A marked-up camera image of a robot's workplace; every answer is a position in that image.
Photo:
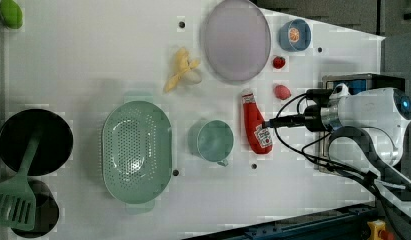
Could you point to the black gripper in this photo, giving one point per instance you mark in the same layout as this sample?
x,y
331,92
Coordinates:
x,y
311,117

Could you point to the red plush ketchup bottle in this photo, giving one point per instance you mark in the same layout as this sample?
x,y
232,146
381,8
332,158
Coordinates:
x,y
259,138

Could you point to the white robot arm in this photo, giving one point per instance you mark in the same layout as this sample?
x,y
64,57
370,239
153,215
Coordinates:
x,y
386,182

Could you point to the green plastic strainer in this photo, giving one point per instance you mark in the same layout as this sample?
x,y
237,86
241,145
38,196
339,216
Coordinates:
x,y
137,152

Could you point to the pink peach toy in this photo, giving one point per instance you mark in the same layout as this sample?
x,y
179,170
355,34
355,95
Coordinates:
x,y
282,92

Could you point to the red strawberry toy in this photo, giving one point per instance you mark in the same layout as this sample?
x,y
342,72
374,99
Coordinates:
x,y
279,62

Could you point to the green metal cup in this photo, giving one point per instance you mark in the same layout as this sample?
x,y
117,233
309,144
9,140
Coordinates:
x,y
211,140

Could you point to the blue bowl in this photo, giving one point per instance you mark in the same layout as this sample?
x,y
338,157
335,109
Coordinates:
x,y
305,36

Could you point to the orange slice toy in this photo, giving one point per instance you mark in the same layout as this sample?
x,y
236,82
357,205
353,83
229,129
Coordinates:
x,y
294,34

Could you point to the grey round plate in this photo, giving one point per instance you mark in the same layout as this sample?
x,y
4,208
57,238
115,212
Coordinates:
x,y
237,40

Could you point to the peeled banana toy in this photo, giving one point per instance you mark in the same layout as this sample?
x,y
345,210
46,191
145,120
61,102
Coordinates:
x,y
182,65

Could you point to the yellow red emergency button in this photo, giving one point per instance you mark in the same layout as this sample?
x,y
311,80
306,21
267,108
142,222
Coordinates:
x,y
377,230

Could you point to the small black cup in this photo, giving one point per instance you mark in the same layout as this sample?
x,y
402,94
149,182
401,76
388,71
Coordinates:
x,y
47,211

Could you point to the green plastic spatula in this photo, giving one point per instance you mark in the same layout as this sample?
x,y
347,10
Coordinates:
x,y
17,199

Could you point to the green lime toy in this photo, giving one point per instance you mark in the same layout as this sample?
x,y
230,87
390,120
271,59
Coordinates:
x,y
11,14

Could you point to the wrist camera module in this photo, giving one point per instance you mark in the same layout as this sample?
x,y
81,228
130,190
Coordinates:
x,y
341,90

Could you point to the blue metal frame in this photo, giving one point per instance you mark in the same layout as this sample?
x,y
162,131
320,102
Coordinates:
x,y
346,223

